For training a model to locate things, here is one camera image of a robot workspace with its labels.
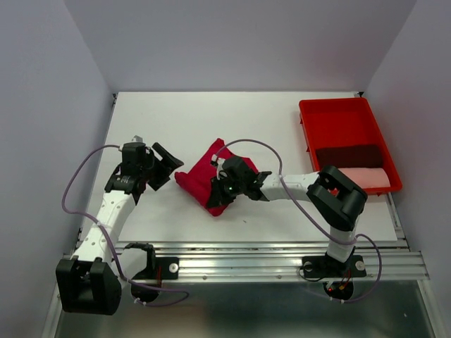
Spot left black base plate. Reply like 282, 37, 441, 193
132, 256, 180, 280

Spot pink rolled t-shirt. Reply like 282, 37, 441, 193
339, 168, 390, 189

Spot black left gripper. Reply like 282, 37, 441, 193
140, 142, 183, 190

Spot red plastic bin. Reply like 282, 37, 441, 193
299, 97, 402, 195

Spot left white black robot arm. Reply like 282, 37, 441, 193
56, 137, 183, 315

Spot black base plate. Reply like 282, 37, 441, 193
301, 255, 367, 279
132, 256, 180, 280

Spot red t-shirt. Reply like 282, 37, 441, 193
174, 137, 260, 218

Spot dark maroon rolled t-shirt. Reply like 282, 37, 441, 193
315, 144, 383, 169

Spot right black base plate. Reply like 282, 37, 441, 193
301, 255, 367, 279

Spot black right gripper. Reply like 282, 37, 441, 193
206, 174, 245, 209

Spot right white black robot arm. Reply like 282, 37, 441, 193
206, 155, 368, 275

